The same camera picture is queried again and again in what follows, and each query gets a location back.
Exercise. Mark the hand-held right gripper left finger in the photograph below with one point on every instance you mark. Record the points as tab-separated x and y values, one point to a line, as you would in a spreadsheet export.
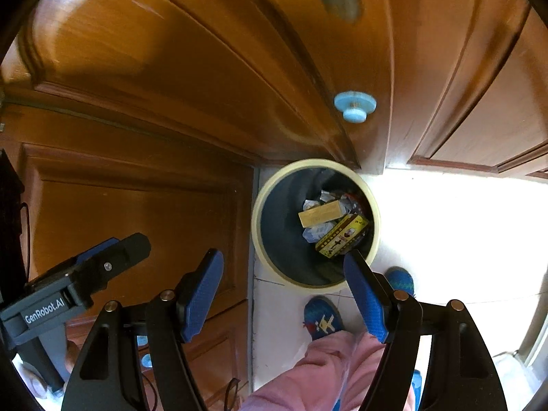
201	299

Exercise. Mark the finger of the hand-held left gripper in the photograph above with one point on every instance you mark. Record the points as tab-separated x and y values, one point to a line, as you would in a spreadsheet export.
96	249
124	257

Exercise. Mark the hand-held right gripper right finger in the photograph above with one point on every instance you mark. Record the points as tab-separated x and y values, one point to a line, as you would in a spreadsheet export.
366	299

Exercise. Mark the long yellow and red box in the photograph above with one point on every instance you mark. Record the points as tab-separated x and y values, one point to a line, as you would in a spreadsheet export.
342	235

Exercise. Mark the tan and white carton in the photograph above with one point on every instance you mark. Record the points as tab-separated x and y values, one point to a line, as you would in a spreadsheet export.
321	213

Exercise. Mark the round cream trash bin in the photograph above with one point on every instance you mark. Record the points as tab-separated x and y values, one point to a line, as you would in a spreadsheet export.
282	227

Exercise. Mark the person's left hand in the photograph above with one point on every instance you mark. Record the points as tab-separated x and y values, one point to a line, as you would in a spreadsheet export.
71	357

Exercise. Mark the blue patterned shoe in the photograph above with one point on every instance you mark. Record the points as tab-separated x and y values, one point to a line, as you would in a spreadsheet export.
323	319
402	280

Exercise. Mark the light blue round knob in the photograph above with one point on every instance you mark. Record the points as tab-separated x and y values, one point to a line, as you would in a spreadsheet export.
146	359
355	106

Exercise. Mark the black object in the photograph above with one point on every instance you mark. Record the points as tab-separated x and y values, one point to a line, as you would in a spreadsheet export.
10	222

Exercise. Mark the crumpled white wrapper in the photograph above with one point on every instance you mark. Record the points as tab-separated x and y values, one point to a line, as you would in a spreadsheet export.
349	204

